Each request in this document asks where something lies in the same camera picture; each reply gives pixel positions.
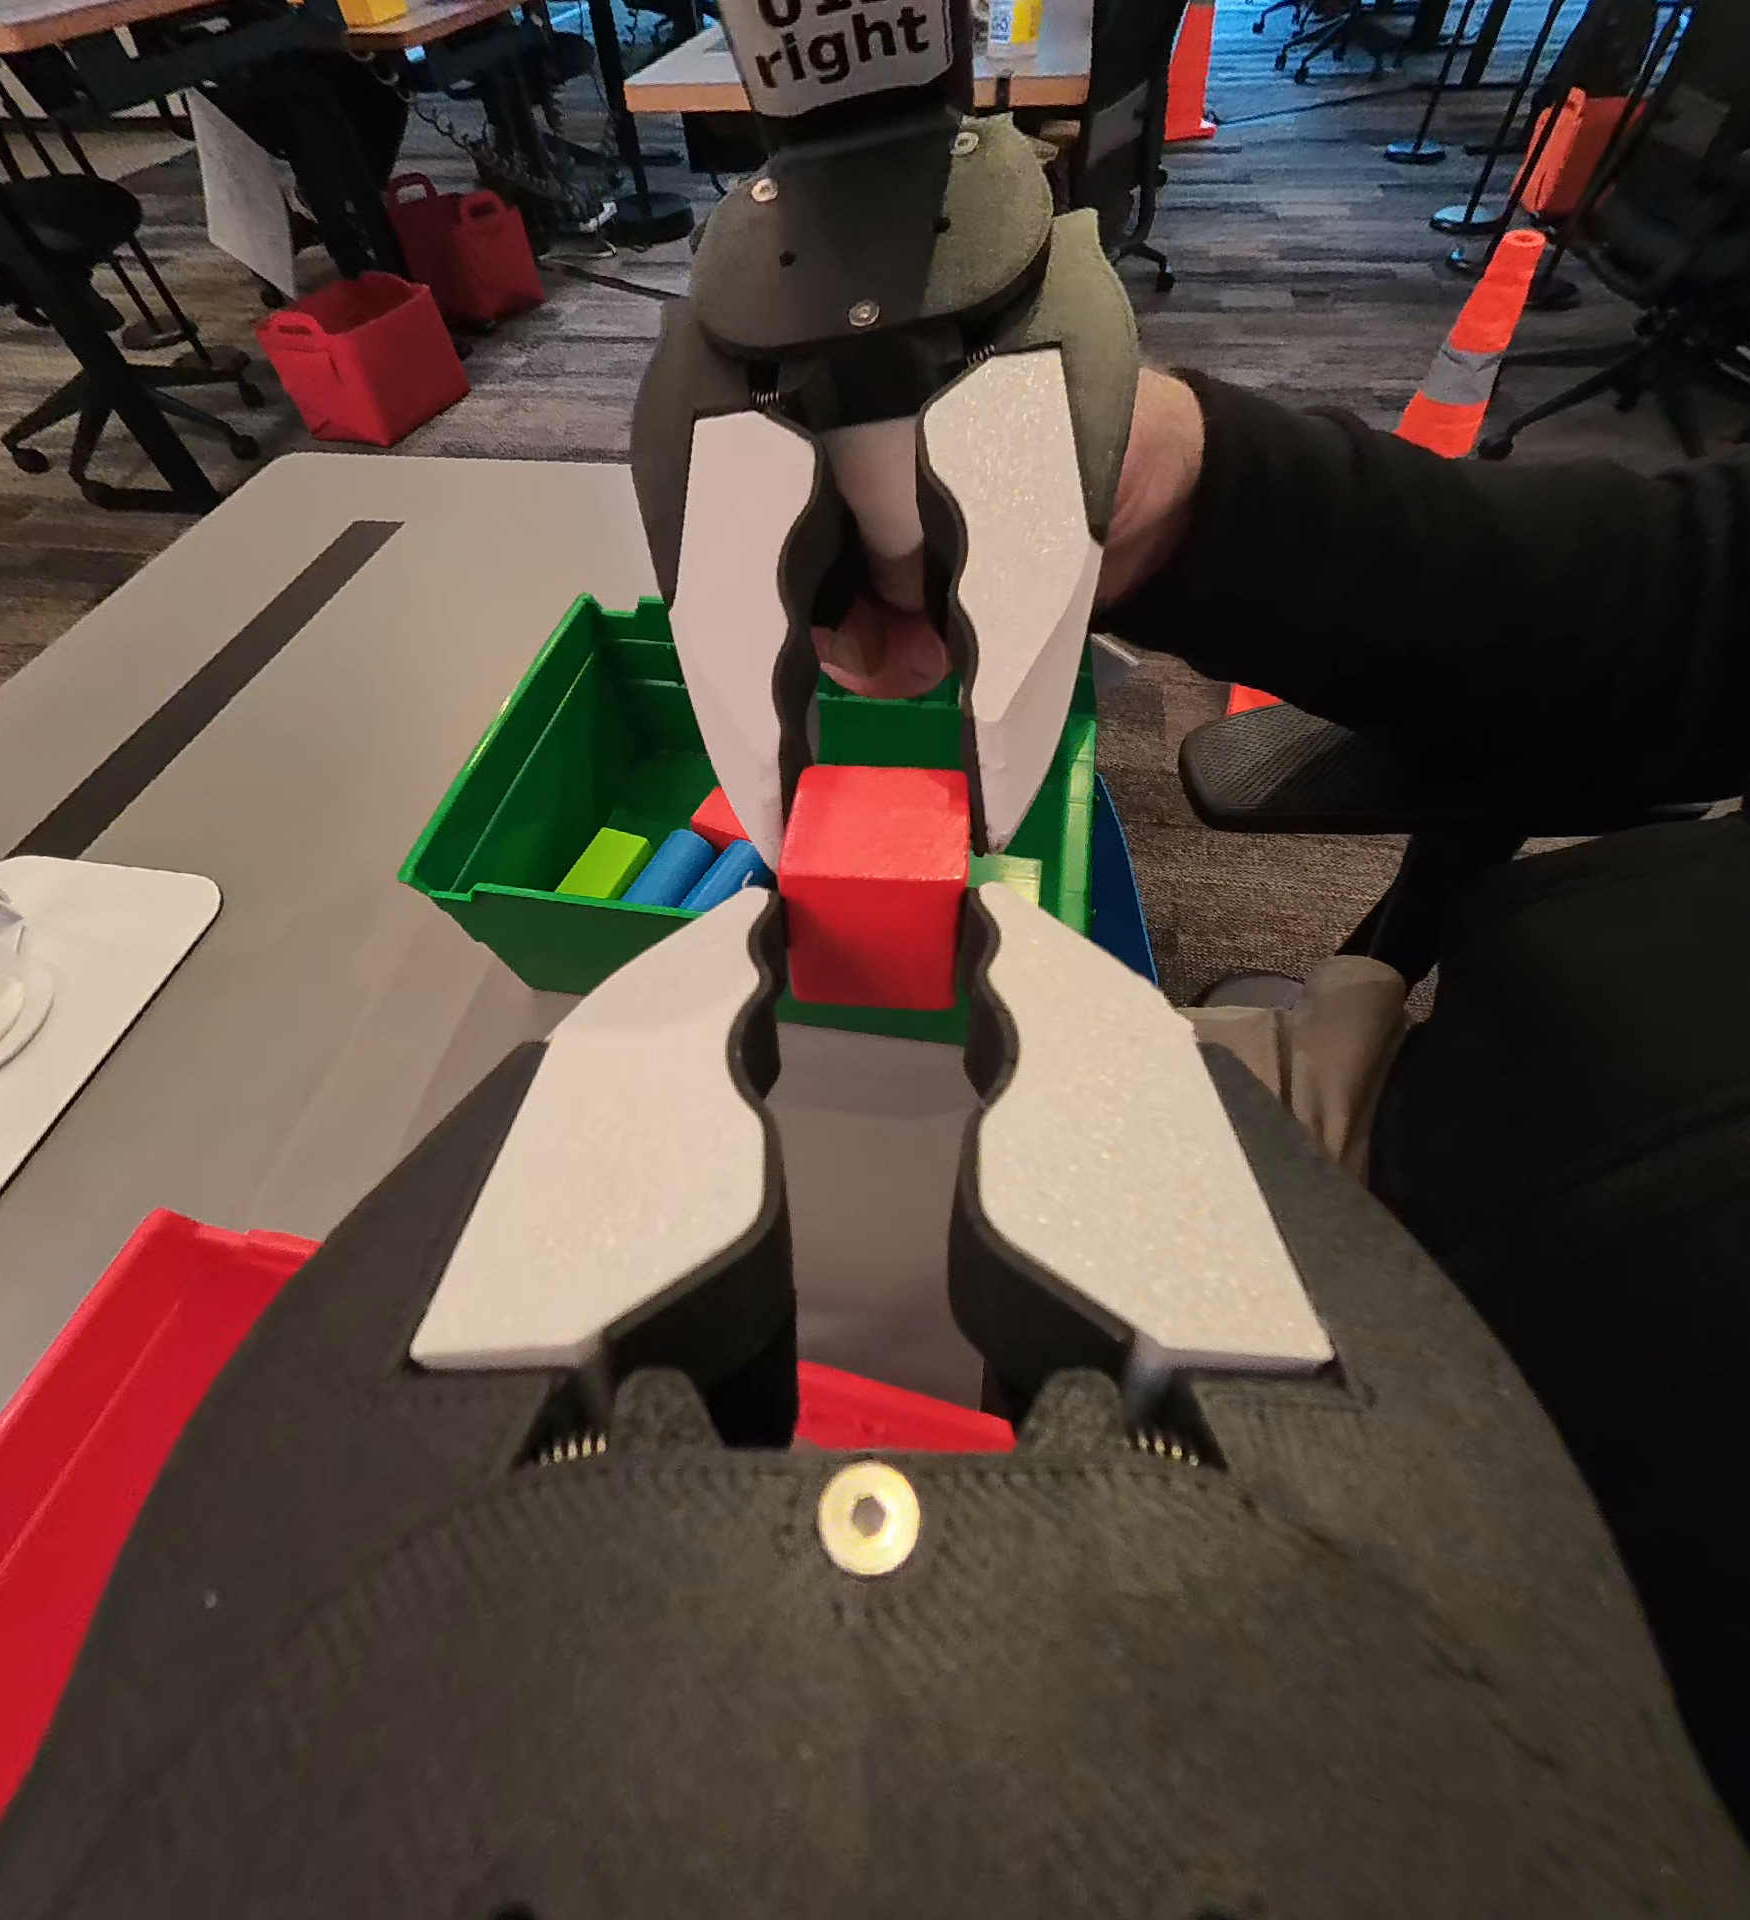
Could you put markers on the person's leg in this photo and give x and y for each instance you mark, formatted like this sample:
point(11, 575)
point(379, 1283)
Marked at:
point(1326, 1050)

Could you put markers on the black stanchion post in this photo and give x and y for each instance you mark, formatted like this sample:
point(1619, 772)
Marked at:
point(1421, 90)

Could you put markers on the white paper sheet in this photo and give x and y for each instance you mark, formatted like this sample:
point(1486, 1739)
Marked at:
point(239, 189)

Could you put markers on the green plastic bin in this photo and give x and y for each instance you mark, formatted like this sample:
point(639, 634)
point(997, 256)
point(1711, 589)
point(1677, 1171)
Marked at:
point(538, 766)

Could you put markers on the red fabric bin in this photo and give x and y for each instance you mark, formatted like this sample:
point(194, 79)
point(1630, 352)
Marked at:
point(366, 360)
point(478, 254)

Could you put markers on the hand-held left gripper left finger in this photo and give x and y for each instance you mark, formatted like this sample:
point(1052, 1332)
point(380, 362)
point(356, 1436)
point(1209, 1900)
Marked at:
point(606, 1171)

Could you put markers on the person's right forearm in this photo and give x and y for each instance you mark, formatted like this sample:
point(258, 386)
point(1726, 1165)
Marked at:
point(1417, 570)

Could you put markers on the light green wooden block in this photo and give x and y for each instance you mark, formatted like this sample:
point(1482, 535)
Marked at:
point(606, 866)

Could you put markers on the blue plastic bin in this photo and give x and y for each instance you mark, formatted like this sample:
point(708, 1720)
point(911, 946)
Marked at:
point(1123, 901)

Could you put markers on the orange striped traffic cone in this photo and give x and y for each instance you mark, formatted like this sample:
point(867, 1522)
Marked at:
point(1475, 346)

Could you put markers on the person's right hand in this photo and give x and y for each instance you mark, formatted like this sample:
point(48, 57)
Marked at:
point(1154, 495)

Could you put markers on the red wooden block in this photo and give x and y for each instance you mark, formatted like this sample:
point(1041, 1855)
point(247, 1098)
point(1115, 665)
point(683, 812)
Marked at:
point(877, 886)
point(718, 822)

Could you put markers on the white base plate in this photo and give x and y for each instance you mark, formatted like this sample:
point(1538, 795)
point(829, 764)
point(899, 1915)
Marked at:
point(109, 960)

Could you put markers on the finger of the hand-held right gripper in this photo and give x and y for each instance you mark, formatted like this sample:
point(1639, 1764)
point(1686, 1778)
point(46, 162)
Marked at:
point(733, 600)
point(1025, 541)

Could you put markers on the black office chair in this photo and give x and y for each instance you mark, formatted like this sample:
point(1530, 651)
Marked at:
point(51, 241)
point(1123, 119)
point(1701, 150)

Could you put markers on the orange fabric bag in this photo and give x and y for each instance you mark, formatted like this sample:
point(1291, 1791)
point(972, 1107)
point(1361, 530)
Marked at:
point(1573, 143)

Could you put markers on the red plastic bin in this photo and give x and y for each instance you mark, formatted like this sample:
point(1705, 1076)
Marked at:
point(51, 1501)

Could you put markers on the blue wooden cylinder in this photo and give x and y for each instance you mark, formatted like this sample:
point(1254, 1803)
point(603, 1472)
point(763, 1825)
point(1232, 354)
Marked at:
point(728, 882)
point(671, 870)

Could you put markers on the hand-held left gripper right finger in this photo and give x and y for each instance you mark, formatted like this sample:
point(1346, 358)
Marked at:
point(1131, 1171)

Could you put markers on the black chair armrest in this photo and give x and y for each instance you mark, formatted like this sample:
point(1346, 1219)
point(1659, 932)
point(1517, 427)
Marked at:
point(1266, 766)

